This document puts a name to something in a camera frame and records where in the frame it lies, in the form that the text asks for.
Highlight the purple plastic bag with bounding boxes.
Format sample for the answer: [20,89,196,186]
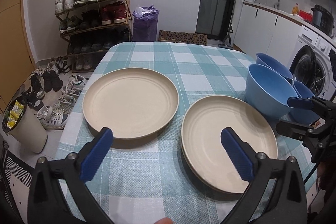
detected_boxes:
[132,5,159,42]

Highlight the wooden shoe rack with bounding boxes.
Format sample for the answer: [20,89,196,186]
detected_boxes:
[55,0,133,73]

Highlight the patterned cardboard box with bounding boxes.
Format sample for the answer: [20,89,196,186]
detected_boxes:
[158,30,207,46]

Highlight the white washing machine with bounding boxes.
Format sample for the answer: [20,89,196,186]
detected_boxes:
[288,26,335,101]

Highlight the black white patterned rug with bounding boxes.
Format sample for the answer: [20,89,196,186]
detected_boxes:
[5,151,34,213]

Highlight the wooden door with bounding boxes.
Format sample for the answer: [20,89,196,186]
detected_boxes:
[0,0,35,114]

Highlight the person's right hand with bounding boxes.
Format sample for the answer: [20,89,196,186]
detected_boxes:
[317,161,335,193]

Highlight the person's left hand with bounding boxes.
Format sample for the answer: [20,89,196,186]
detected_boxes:
[154,217,173,224]

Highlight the vacuum cleaner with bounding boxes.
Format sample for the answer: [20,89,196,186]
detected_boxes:
[218,0,236,50]

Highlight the black pressure cooker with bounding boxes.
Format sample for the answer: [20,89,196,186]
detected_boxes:
[311,5,334,37]

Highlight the blue bowl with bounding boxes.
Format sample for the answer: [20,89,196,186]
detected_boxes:
[245,64,298,119]
[290,80,319,125]
[256,53,293,83]

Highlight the white trash bin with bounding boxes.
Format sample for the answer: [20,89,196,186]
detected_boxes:
[2,100,47,153]

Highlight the white kitchen cabinets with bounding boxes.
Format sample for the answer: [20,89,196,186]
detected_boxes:
[234,5,301,67]

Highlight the cream plate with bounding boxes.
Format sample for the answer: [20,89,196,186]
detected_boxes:
[181,95,278,194]
[82,68,179,140]

